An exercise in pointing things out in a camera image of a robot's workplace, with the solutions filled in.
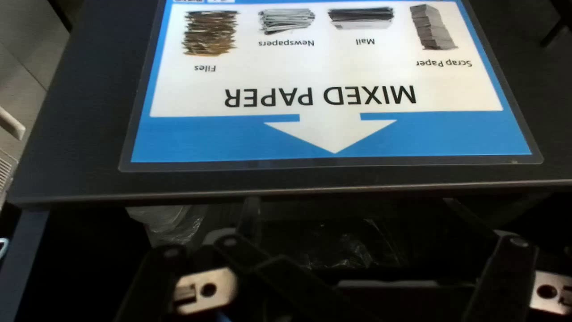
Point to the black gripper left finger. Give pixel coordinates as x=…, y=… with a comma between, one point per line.
x=203, y=267

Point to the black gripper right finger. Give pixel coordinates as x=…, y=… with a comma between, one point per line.
x=505, y=285

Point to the right mixed paper sign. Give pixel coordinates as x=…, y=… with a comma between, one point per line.
x=282, y=85

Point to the right bin cabinet door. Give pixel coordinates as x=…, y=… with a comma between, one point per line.
x=76, y=149

